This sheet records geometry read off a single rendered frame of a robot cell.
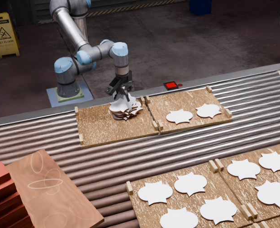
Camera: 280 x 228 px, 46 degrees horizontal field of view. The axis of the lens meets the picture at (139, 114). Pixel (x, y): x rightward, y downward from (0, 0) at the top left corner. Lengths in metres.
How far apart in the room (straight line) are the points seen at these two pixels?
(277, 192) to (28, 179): 1.01
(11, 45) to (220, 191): 4.26
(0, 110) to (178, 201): 2.93
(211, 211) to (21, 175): 0.78
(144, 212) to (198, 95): 0.92
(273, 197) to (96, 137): 0.88
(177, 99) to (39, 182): 0.98
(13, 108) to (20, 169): 2.51
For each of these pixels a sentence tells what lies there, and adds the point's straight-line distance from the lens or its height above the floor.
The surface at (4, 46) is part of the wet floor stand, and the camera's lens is 5.22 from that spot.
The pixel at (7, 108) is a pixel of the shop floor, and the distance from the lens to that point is 3.98.
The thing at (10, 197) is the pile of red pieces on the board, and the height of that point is 1.25.
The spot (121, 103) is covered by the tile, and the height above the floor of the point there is 1.01.
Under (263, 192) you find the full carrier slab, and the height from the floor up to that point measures 0.95.
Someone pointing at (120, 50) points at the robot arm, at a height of 1.34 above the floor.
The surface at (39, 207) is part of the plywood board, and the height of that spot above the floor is 1.04.
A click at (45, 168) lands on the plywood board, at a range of 1.45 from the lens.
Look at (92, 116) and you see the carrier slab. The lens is 1.87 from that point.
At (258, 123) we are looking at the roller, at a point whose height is 0.92.
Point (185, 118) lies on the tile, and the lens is 1.80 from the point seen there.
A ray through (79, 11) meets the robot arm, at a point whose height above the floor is 1.43.
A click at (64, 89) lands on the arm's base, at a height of 0.94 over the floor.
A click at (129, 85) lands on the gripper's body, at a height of 1.13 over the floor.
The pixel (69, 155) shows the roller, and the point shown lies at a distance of 1.68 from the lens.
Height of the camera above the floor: 2.00
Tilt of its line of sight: 35 degrees down
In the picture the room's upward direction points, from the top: 3 degrees counter-clockwise
